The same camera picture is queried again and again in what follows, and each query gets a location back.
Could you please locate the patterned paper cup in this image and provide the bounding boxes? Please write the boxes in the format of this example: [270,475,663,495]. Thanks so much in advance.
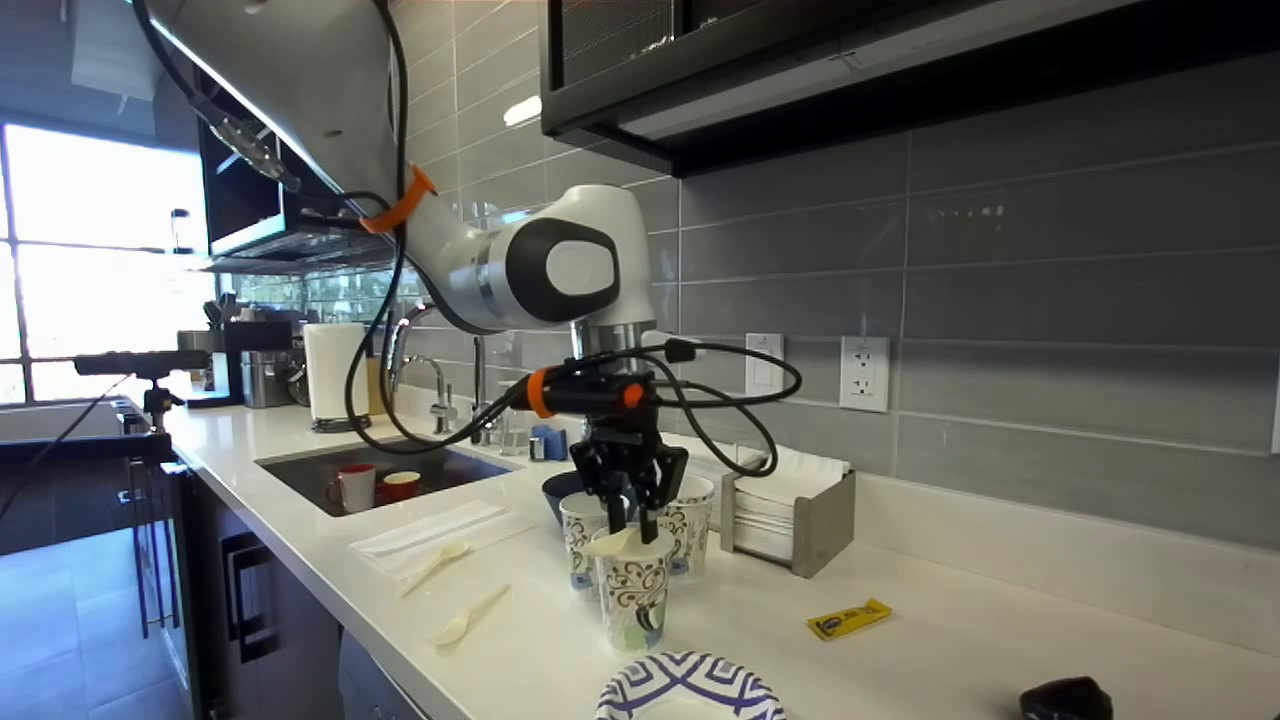
[560,494,609,591]
[589,528,671,651]
[662,475,718,578]

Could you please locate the black cable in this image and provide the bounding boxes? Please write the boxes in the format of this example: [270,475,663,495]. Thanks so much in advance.
[341,0,808,486]

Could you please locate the camera on tripod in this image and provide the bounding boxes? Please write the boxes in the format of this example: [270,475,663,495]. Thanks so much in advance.
[71,347,213,436]

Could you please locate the red cup in sink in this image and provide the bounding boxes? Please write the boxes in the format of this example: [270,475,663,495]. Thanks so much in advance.
[377,468,425,505]

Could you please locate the blue sponge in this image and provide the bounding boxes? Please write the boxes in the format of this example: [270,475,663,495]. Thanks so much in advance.
[529,425,568,461]

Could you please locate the chrome faucet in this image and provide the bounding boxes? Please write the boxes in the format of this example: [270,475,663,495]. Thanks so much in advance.
[381,320,491,443]

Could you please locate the stainless steel sink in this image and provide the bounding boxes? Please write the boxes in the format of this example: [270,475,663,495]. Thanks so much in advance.
[263,443,499,515]

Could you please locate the paper towel roll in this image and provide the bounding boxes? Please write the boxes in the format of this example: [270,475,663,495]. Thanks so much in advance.
[306,324,368,434]

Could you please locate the napkin holder with napkins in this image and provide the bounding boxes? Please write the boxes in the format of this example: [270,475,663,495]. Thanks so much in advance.
[721,448,855,578]

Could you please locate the cream plastic spoon on counter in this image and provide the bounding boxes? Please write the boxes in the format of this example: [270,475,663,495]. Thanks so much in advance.
[401,543,473,598]

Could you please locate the white light switch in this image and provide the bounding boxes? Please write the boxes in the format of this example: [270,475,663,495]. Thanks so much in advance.
[746,334,784,396]

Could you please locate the black object on counter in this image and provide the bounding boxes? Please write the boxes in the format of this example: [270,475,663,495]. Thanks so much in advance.
[1022,676,1113,720]

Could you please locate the yellow packet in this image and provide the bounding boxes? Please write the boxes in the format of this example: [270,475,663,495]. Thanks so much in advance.
[805,601,894,639]

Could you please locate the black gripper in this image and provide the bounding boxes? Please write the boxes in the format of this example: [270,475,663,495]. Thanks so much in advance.
[573,384,688,543]

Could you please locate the cream plastic spoon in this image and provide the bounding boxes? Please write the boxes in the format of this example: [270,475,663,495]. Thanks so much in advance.
[401,543,473,598]
[437,584,513,651]

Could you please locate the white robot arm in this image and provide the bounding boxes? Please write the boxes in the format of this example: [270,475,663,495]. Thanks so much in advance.
[133,0,684,540]

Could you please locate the dark upper cabinet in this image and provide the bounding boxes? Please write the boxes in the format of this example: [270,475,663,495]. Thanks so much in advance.
[540,0,1280,175]

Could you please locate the blue patterned paper plate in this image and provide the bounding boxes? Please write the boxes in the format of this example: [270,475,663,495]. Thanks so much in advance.
[597,651,784,720]

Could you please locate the white cup in sink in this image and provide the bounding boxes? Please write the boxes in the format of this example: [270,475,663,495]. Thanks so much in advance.
[337,464,377,513]

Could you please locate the white wall outlet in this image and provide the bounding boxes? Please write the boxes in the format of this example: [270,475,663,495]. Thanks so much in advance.
[842,338,894,414]

